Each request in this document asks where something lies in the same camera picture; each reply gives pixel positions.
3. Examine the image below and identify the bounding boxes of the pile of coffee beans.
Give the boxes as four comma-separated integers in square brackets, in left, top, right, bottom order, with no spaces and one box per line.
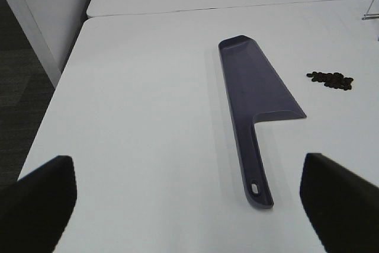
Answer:
[306,71,354,91]

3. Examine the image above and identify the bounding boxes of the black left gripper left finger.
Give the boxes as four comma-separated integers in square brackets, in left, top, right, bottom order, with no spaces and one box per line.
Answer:
[1,156,78,252]

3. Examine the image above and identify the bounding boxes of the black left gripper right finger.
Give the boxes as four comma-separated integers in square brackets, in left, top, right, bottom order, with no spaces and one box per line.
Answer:
[300,153,378,252]

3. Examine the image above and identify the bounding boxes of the chrome wire dish rack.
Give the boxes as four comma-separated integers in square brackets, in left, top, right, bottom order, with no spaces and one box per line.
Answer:
[361,0,378,21]

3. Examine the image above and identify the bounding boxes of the purple plastic dustpan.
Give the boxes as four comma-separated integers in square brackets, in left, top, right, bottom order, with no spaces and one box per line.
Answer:
[219,35,307,209]

